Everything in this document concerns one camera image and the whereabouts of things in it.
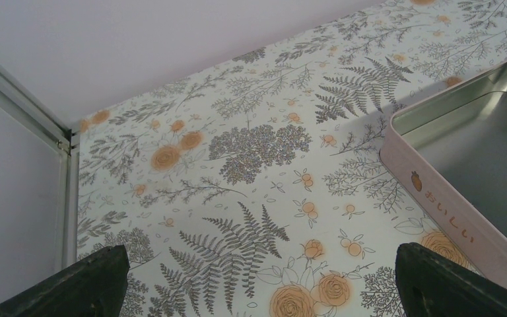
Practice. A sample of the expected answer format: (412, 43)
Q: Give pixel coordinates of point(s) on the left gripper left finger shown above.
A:
(93, 286)

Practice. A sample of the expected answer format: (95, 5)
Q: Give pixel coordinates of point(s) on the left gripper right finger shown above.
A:
(432, 285)

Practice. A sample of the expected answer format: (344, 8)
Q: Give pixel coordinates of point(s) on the silver metal tin tray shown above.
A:
(449, 152)

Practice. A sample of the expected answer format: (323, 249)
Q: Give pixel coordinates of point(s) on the floral patterned table mat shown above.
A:
(254, 187)

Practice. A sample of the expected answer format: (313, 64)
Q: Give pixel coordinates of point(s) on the aluminium corner post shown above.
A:
(53, 149)

